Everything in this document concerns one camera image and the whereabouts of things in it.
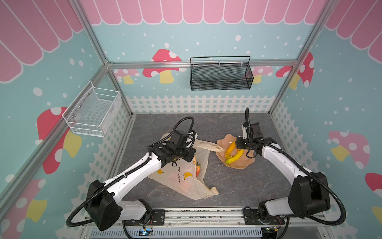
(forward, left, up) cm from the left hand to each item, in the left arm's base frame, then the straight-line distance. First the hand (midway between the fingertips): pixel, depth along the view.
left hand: (193, 154), depth 78 cm
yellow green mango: (+7, -21, -14) cm, 26 cm away
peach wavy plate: (-3, -27, +2) cm, 28 cm away
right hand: (+11, -28, -4) cm, 30 cm away
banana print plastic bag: (-10, +5, -7) cm, 13 cm away
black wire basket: (+46, -15, +17) cm, 51 cm away
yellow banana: (+5, -26, -13) cm, 30 cm away
